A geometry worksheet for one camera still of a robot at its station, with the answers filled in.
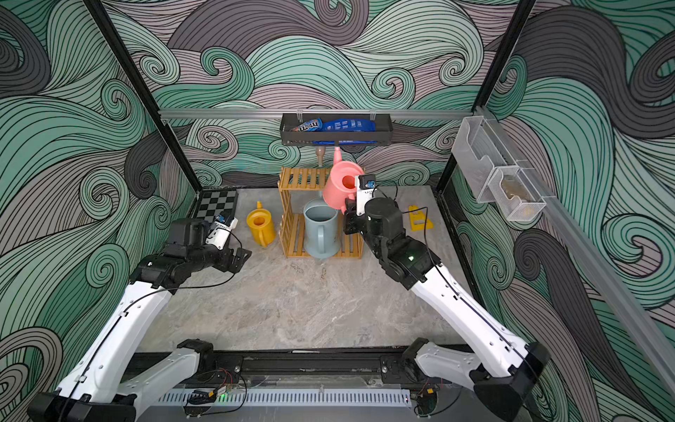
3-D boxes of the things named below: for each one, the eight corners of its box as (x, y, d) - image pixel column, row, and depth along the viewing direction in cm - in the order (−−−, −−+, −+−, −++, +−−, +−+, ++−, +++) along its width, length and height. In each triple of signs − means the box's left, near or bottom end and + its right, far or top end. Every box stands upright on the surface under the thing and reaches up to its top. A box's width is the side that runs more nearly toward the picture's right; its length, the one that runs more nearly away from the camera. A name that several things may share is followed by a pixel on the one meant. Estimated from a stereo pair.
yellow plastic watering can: (250, 251, 101) (242, 233, 92) (258, 219, 111) (251, 200, 102) (272, 251, 101) (266, 233, 92) (278, 219, 111) (273, 200, 102)
